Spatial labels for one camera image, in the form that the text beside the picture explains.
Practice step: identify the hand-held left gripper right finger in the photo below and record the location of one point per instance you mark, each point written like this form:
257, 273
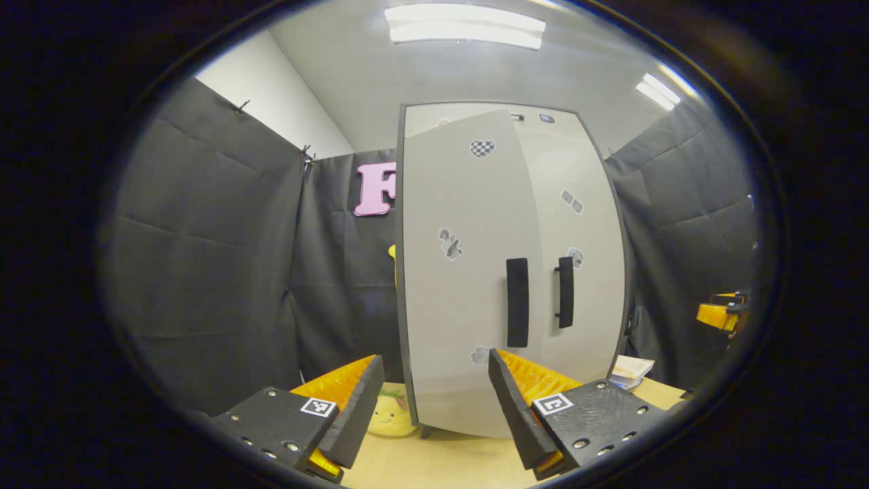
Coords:
519, 421

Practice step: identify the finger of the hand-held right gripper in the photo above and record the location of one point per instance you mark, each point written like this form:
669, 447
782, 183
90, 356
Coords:
716, 316
730, 297

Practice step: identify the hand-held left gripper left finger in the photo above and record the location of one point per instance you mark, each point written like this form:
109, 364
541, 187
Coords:
356, 421

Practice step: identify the grey shoe cabinet door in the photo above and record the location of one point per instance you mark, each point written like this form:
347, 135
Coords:
461, 305
590, 305

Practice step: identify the grey shoe cabinet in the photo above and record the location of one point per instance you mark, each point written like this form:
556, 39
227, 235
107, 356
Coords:
448, 115

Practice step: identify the yellow plush toy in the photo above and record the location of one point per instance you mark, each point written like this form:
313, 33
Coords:
390, 414

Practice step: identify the small stack of books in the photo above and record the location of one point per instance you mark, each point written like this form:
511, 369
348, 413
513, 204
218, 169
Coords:
631, 370

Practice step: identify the black backdrop cloth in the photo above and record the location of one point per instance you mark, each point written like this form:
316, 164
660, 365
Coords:
224, 258

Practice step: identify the small ceiling light panel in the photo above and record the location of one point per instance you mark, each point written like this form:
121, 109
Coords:
658, 92

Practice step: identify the large ceiling light panel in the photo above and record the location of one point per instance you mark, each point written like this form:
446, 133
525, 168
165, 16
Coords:
465, 26

